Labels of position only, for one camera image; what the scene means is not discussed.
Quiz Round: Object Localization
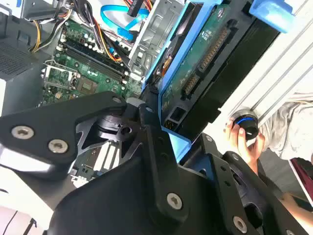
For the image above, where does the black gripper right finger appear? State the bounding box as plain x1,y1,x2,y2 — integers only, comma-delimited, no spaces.
179,133,260,233

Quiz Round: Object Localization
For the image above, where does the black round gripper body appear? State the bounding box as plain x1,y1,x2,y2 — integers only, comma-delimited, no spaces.
47,156,309,235

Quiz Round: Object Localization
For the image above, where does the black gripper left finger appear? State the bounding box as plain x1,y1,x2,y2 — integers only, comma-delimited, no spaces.
0,91,193,222

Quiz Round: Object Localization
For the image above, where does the round black blue-ringed tool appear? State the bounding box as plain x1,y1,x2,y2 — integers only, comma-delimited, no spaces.
229,109,260,141

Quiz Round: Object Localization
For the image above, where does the hard disk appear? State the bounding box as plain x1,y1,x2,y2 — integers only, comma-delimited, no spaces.
143,0,296,177

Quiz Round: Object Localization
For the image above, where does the blue disk wire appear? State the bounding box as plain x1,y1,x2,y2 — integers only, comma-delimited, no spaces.
100,4,148,43

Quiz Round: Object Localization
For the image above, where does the person's hand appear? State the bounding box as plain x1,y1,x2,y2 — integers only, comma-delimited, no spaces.
224,118,266,175

